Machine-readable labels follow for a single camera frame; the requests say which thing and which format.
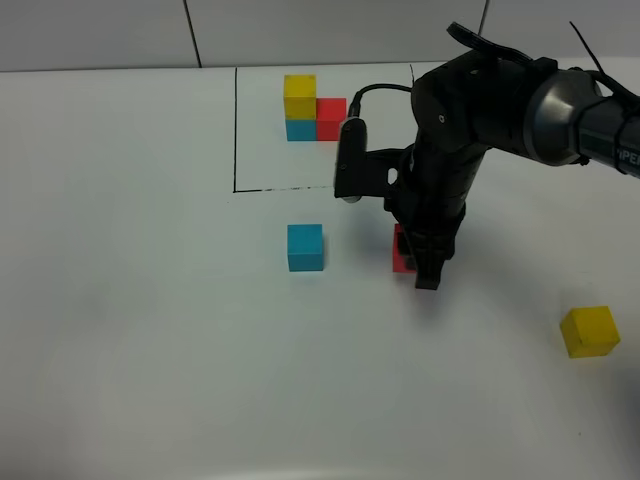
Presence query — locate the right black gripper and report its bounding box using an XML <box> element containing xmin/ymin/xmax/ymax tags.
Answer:
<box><xmin>384</xmin><ymin>131</ymin><xmax>485</xmax><ymax>290</ymax></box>

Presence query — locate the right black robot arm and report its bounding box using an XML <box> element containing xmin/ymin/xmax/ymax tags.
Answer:
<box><xmin>385</xmin><ymin>23</ymin><xmax>639</xmax><ymax>290</ymax></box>

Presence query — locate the red template block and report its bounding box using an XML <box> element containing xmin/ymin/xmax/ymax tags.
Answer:
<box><xmin>316</xmin><ymin>98</ymin><xmax>347</xmax><ymax>141</ymax></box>

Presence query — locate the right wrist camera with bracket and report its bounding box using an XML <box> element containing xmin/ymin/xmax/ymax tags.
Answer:
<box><xmin>333</xmin><ymin>117</ymin><xmax>412</xmax><ymax>203</ymax></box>

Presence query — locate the right black camera cable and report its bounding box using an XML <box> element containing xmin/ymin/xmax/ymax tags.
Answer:
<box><xmin>347</xmin><ymin>83</ymin><xmax>416</xmax><ymax>121</ymax></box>

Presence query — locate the yellow template block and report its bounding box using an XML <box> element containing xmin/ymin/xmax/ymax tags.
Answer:
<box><xmin>283</xmin><ymin>74</ymin><xmax>317</xmax><ymax>120</ymax></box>

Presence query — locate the blue template block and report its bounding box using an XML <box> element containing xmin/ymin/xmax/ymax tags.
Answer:
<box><xmin>285</xmin><ymin>119</ymin><xmax>317</xmax><ymax>142</ymax></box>

